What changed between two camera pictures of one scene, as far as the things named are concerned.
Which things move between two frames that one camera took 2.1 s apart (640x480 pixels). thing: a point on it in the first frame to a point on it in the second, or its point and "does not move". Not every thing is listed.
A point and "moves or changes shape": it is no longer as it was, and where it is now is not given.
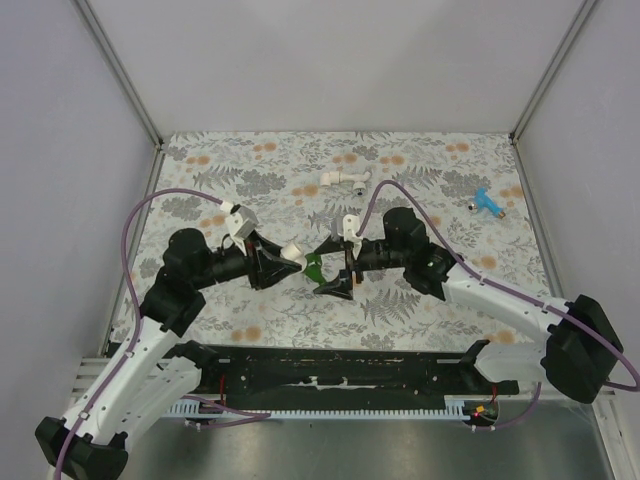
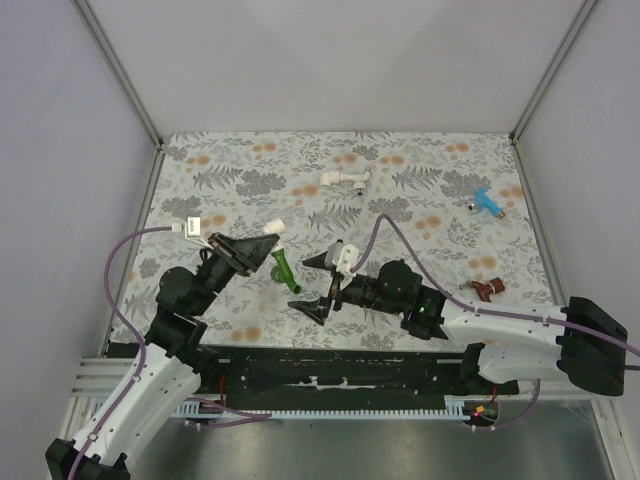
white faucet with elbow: (335, 177) does not move
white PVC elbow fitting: (291, 253) to (275, 226)
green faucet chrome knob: (314, 266) moves or changes shape
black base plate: (344, 374) does not move
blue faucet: (483, 201) does not move
